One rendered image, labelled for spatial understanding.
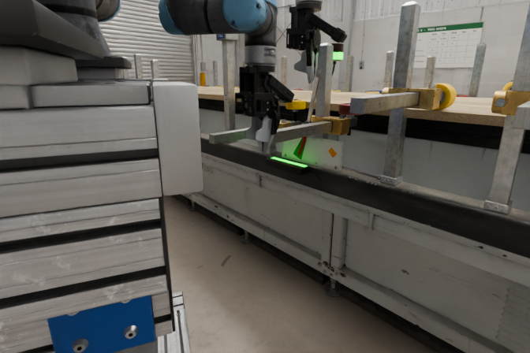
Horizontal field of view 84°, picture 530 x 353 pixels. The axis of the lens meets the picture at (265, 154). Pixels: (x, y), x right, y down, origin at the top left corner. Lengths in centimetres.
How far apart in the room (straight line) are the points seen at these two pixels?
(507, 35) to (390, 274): 710
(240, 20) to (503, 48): 761
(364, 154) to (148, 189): 101
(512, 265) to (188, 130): 84
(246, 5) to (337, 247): 108
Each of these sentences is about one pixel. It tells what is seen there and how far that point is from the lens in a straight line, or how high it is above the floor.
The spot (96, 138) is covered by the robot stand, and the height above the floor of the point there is 96.
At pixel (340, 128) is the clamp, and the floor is 84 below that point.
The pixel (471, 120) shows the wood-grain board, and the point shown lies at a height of 88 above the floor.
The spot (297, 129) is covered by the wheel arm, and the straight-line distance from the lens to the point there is 83.
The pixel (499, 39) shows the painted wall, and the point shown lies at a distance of 806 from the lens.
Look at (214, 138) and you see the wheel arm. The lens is 95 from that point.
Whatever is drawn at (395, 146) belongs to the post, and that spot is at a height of 81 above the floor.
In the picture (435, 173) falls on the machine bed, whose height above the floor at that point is 70.
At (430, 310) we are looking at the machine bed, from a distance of 137.
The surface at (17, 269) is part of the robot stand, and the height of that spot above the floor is 86.
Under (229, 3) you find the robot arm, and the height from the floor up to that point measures 113.
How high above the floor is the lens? 100
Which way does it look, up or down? 15 degrees down
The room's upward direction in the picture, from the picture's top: straight up
